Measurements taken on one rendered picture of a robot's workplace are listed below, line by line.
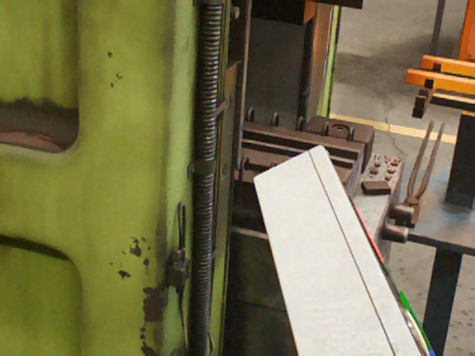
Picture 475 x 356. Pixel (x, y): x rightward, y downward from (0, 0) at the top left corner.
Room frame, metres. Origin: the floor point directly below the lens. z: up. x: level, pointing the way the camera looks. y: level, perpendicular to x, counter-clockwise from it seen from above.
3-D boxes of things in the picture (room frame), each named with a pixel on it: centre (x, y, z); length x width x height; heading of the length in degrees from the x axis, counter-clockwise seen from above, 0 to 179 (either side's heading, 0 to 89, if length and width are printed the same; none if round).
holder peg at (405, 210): (1.25, -0.19, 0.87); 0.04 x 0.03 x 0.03; 77
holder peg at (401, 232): (1.17, -0.18, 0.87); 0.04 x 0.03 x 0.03; 77
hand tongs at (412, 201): (1.73, -0.30, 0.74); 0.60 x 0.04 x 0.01; 167
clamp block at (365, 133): (1.34, -0.07, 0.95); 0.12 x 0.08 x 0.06; 77
